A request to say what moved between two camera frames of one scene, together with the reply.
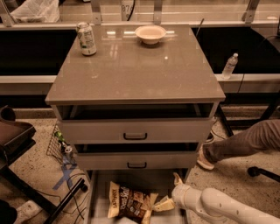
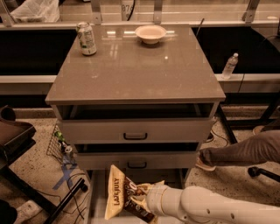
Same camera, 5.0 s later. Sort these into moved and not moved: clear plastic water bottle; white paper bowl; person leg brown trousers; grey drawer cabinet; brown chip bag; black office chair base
Moved: person leg brown trousers; brown chip bag
Not moved: black office chair base; clear plastic water bottle; white paper bowl; grey drawer cabinet
